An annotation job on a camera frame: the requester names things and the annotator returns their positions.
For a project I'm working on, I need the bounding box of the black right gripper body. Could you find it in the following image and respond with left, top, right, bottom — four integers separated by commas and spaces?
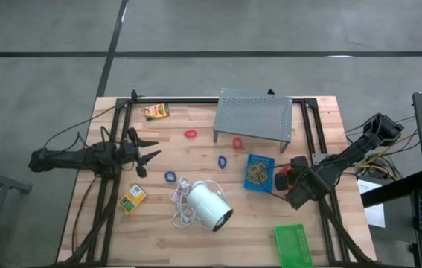
273, 155, 310, 194

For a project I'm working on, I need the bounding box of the green plastic basket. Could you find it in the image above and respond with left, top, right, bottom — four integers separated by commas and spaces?
273, 223, 315, 268

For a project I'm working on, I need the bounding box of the orange plastic basket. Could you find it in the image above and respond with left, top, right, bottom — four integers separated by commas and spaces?
275, 165, 297, 194

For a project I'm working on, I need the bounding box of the blue plastic basket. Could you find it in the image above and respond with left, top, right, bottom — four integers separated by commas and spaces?
243, 153, 276, 194

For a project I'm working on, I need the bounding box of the long yellow rubber band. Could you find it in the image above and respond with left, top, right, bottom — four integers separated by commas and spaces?
247, 162, 269, 179

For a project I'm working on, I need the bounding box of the yellow cable bundle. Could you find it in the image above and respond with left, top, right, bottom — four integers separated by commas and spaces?
359, 133, 416, 176

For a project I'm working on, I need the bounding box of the grey perforated metal shelf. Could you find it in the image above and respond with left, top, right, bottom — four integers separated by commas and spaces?
212, 87, 294, 153

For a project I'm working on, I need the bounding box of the yellow and green card box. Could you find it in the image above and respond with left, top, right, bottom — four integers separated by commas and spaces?
116, 183, 148, 217

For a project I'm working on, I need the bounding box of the black side desk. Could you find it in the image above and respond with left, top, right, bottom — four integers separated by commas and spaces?
361, 170, 422, 209

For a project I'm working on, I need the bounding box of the yellow crayon box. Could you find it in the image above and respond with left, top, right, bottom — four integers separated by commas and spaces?
144, 103, 170, 121

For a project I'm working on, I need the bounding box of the white lamp power cord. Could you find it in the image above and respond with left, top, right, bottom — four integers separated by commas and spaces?
168, 176, 228, 229

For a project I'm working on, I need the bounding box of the white spotlight lamp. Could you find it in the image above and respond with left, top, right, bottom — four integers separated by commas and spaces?
185, 180, 234, 233

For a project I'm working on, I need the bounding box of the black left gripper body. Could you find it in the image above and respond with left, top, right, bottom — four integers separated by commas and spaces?
121, 127, 149, 179

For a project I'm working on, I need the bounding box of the white paper sheet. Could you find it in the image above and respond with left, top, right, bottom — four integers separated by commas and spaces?
357, 178, 386, 229

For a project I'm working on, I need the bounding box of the black aluminium rig frame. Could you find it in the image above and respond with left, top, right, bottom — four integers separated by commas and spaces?
57, 89, 379, 268

